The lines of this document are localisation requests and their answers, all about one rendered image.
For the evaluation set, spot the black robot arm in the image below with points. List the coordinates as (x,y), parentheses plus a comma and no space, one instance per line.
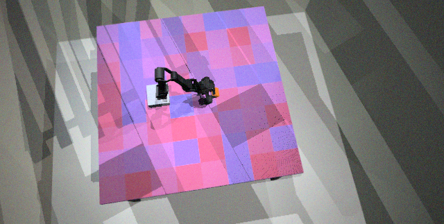
(161,90)

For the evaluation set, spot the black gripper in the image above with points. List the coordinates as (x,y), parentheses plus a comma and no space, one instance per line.
(208,98)

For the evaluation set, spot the orange block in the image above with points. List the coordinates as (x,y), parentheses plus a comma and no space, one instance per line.
(215,92)

